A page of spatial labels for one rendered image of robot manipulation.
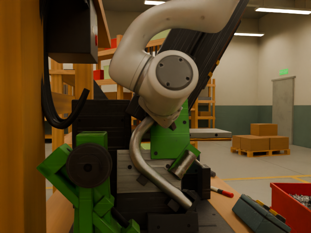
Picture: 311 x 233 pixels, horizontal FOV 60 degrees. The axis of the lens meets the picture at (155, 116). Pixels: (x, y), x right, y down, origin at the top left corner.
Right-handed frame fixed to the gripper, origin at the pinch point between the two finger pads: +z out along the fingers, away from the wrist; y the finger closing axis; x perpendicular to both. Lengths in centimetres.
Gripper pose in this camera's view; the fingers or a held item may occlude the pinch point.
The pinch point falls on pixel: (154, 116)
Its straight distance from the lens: 73.9
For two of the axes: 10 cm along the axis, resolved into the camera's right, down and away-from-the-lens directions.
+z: -1.1, 2.2, 9.7
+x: -6.9, 6.9, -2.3
